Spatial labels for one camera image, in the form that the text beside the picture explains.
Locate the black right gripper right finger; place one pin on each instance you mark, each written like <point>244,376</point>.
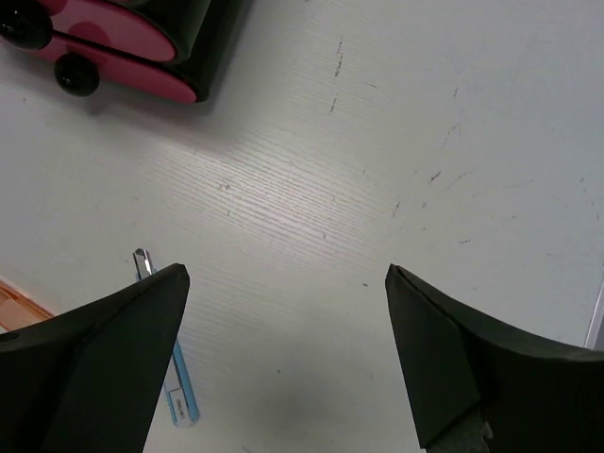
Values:
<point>477,384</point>

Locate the black pink drawer organizer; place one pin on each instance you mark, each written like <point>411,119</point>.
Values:
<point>172,49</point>

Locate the light blue utility knife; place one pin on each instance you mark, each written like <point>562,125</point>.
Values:
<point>177,385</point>

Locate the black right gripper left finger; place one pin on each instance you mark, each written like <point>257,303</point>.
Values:
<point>89,380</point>

